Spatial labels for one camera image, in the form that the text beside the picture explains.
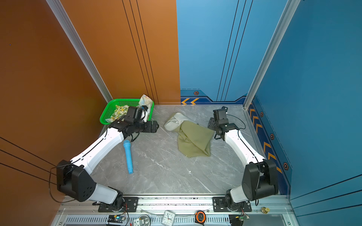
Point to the lemon print skirt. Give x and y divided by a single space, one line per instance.
118 112

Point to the green circuit board left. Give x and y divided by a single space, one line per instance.
116 220

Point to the small white clock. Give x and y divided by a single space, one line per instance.
168 218

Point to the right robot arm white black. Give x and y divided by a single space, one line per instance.
260 178

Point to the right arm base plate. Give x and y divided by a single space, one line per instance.
224 204

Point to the pastel floral skirt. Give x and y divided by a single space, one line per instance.
146 101

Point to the brass round knob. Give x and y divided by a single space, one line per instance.
265 210

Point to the green plastic basket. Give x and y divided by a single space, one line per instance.
111 106

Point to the orange black tape measure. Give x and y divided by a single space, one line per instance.
200 217

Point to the olive green skirt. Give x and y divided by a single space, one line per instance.
194 140

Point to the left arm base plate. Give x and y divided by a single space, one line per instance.
128 204

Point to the circuit board right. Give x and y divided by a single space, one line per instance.
238 220

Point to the aluminium front rail frame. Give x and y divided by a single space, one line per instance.
184 206

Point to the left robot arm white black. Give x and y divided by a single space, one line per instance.
74 176

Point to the light blue cylinder tool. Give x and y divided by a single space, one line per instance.
128 155

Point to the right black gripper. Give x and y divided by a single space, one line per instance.
211 123

